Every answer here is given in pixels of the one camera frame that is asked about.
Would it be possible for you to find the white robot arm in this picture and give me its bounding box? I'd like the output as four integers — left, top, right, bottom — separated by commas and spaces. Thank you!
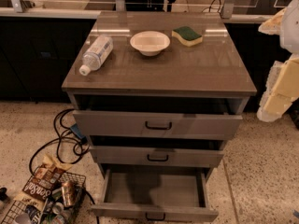
257, 0, 299, 122

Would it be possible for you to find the grey drawer cabinet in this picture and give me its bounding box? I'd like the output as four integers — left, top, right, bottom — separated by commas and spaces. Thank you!
61, 10, 258, 173

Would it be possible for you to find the grey drawer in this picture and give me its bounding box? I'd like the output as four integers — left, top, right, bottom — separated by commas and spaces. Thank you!
92, 165, 218, 222
74, 110, 242, 140
90, 146, 223, 168

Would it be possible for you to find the grey bottom drawer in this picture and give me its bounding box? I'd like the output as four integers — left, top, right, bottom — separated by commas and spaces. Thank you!
92, 165, 218, 222

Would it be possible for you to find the brown snack bag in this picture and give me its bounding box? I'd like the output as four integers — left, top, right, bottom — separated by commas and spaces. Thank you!
15, 154, 72, 203

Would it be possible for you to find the green yellow sponge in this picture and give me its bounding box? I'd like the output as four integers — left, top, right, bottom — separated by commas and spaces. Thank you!
172, 26, 203, 47

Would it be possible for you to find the white yellow gripper body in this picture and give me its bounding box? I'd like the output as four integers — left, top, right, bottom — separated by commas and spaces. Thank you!
257, 8, 299, 122

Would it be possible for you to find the black cable on counter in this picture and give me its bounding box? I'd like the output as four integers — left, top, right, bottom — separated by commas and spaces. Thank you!
201, 0, 222, 13

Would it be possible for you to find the black wire basket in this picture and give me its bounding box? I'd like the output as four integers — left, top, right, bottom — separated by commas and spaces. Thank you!
1, 173, 86, 224

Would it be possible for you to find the white bowl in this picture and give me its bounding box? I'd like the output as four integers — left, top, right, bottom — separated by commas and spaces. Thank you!
130, 31, 170, 56

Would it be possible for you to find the black floor cable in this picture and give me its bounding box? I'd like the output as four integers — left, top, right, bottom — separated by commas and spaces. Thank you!
28, 108, 101, 224

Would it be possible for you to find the blue power plug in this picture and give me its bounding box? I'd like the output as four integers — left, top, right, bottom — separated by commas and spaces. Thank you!
70, 124, 86, 142

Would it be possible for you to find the grey top drawer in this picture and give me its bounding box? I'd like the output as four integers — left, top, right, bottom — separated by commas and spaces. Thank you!
74, 110, 242, 140

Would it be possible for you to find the grey middle drawer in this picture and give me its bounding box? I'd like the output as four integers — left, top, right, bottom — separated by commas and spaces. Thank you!
90, 146, 223, 168

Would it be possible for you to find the brown drink can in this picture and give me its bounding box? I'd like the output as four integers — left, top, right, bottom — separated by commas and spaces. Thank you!
62, 181, 76, 207

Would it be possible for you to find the clear plastic water bottle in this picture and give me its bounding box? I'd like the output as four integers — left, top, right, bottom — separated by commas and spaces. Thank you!
79, 35, 113, 76

